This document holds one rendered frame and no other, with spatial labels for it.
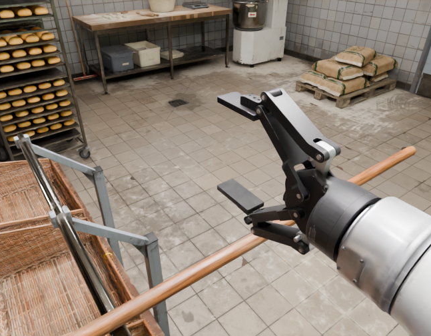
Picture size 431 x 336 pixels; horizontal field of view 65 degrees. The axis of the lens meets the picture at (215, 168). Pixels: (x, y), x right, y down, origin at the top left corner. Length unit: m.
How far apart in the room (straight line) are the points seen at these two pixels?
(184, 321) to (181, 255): 0.48
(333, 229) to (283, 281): 1.91
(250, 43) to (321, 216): 5.58
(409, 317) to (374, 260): 0.04
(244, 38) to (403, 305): 5.64
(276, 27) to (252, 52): 0.60
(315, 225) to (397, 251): 0.07
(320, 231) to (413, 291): 0.09
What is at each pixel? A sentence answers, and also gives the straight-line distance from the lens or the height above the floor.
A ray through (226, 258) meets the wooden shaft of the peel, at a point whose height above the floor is 1.20.
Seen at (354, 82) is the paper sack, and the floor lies 0.28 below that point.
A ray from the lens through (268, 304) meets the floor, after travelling 2.12.
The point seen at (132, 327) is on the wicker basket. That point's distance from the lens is 1.19.
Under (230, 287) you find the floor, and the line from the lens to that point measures 2.16.
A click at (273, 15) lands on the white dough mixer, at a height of 0.78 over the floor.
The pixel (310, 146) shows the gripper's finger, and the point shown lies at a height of 1.56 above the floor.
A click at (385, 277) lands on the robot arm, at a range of 0.31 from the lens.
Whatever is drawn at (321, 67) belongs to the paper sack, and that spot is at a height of 0.39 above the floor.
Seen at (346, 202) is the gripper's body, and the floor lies 1.52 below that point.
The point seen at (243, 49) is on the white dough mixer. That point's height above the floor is 0.30.
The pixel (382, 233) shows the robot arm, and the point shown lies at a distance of 0.31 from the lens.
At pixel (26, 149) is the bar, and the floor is 1.17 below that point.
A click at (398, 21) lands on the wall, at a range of 5.60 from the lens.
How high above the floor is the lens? 1.72
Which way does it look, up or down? 33 degrees down
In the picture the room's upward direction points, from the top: straight up
